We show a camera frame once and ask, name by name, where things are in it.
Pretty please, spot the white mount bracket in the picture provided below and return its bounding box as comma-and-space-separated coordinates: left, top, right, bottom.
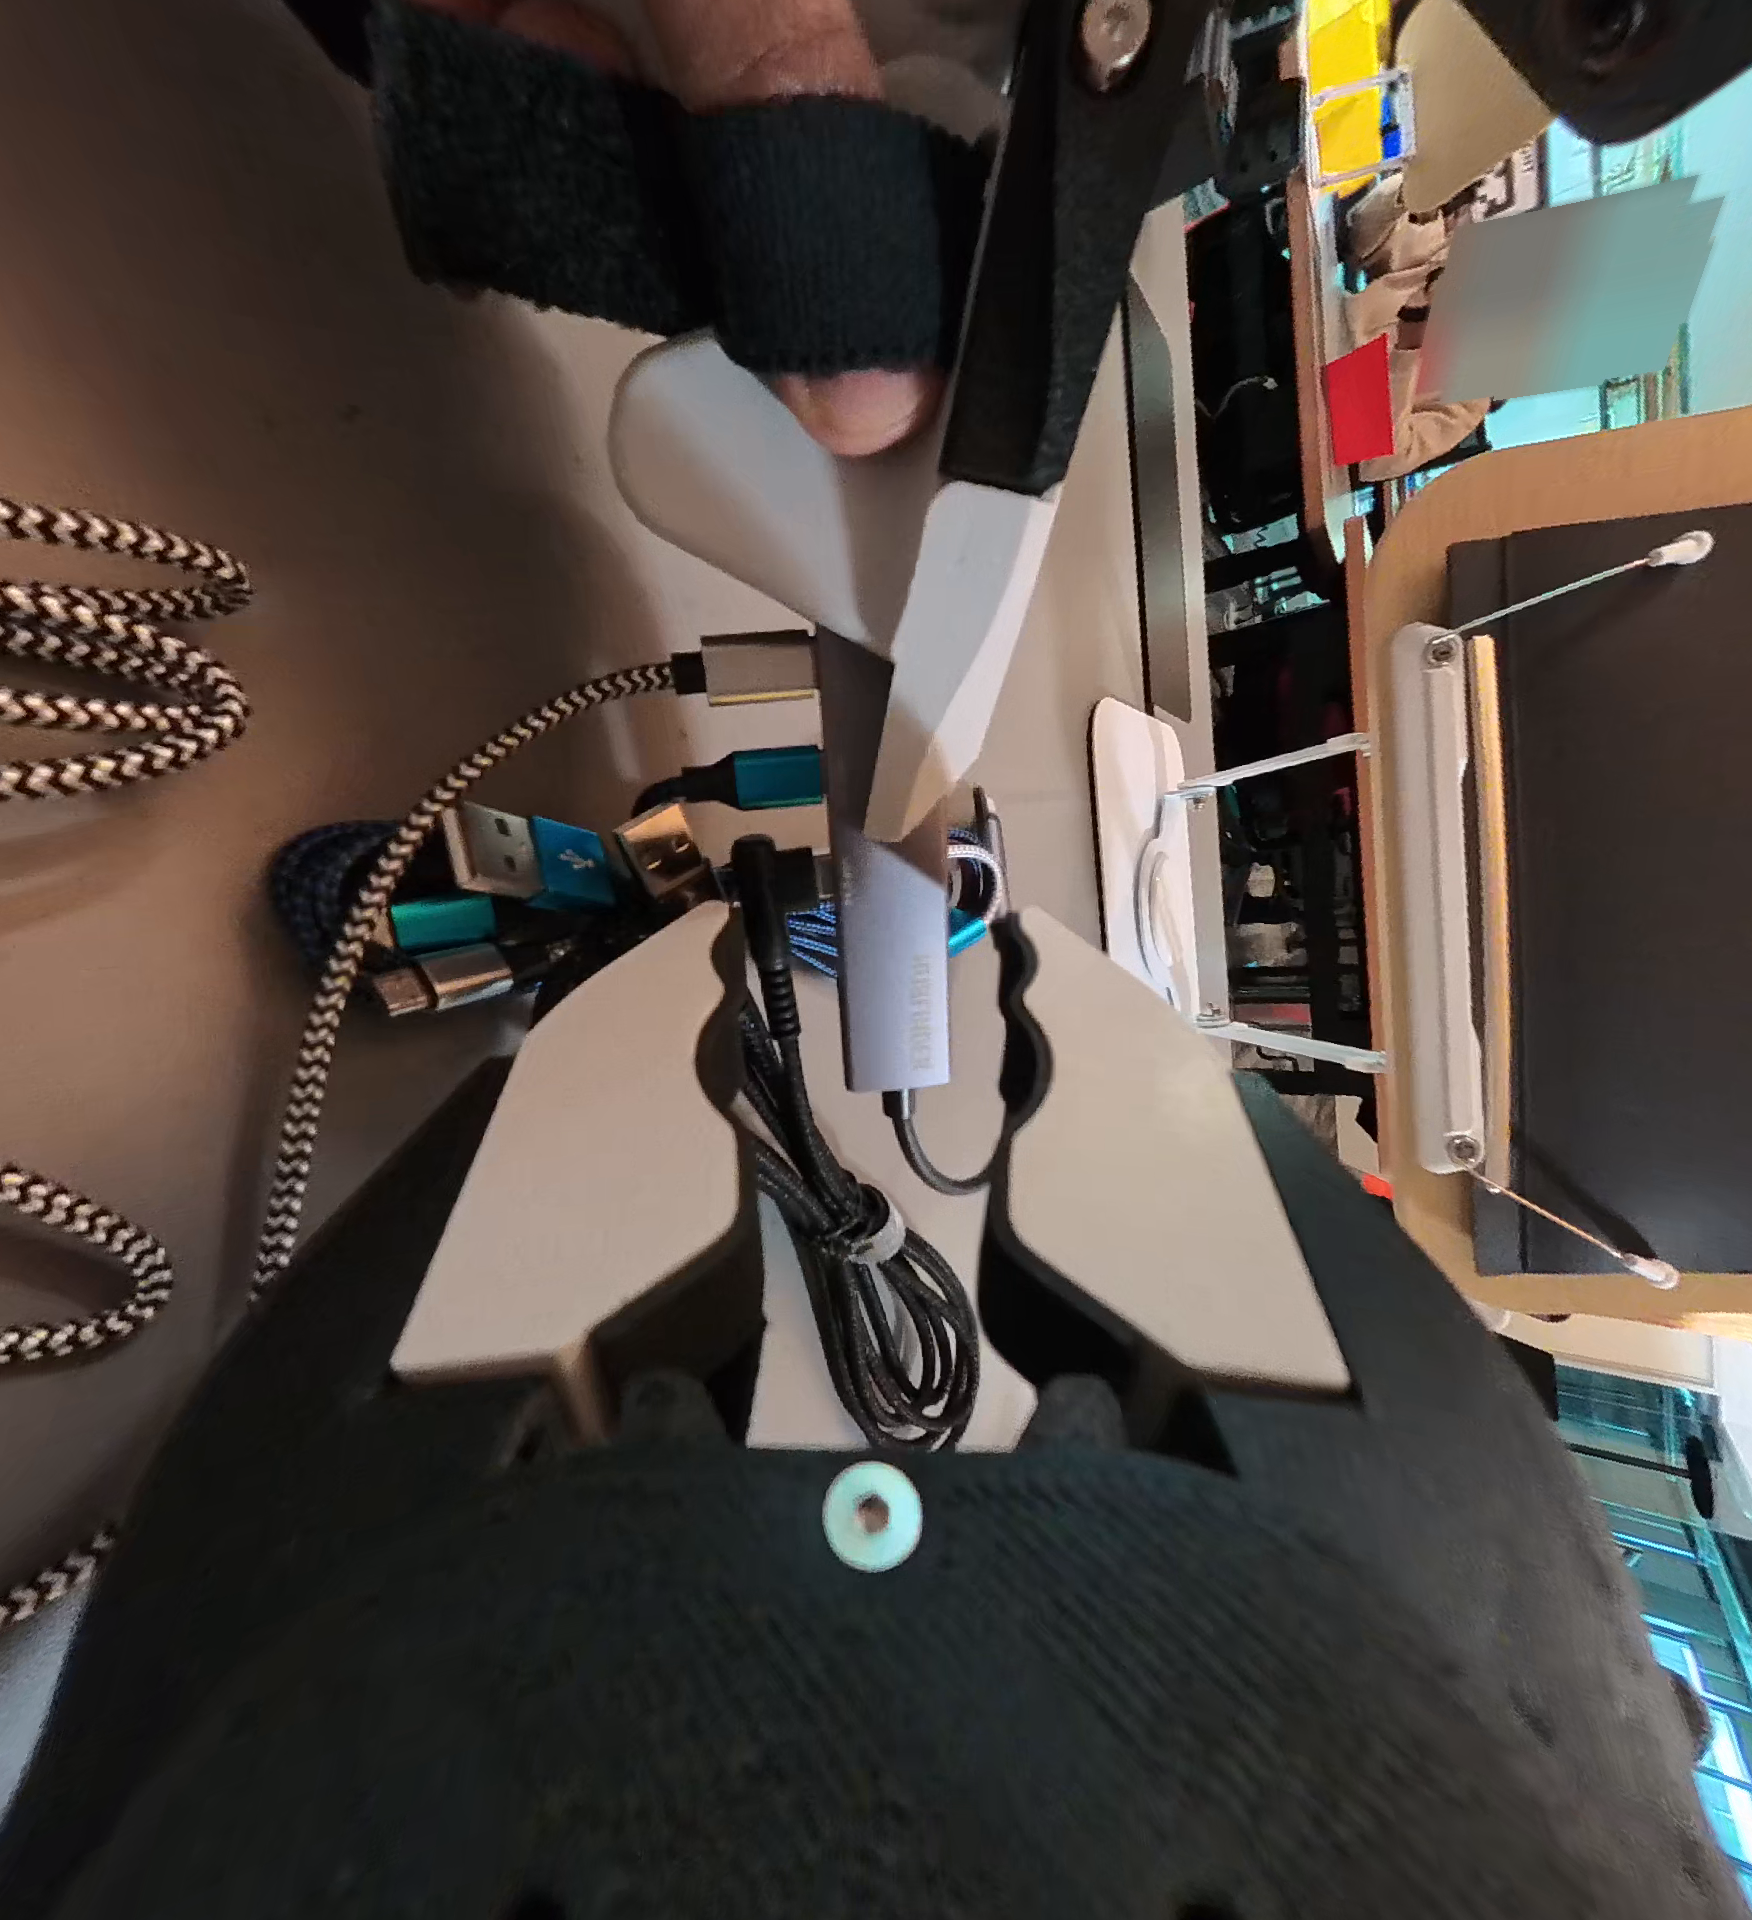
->
1175, 624, 1493, 1182

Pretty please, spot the grey USB hub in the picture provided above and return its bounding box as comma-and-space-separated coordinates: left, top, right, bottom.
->
813, 625, 965, 1095

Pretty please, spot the grey desk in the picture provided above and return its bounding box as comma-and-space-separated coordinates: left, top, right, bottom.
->
0, 0, 1237, 1920

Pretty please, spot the black white braided cable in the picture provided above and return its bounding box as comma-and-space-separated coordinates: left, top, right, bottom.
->
0, 479, 821, 1671

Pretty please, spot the red plastic bin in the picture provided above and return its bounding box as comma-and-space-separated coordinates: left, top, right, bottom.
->
1321, 335, 1398, 464

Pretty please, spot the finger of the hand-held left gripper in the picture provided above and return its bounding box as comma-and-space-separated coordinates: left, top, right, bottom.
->
865, 483, 1062, 847

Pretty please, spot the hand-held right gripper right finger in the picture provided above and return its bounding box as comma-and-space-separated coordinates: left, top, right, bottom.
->
973, 905, 1364, 1444

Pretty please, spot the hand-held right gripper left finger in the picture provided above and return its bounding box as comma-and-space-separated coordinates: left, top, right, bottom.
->
388, 905, 775, 1444

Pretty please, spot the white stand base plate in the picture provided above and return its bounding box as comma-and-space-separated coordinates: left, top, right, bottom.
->
1088, 697, 1237, 1025

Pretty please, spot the wooden board stand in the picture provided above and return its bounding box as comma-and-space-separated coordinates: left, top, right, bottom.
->
1327, 440, 1752, 1330

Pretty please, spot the blue braided cable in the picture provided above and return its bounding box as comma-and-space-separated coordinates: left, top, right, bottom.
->
268, 746, 1004, 1029

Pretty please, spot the black panel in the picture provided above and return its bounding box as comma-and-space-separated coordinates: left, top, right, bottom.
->
1447, 528, 1752, 1281

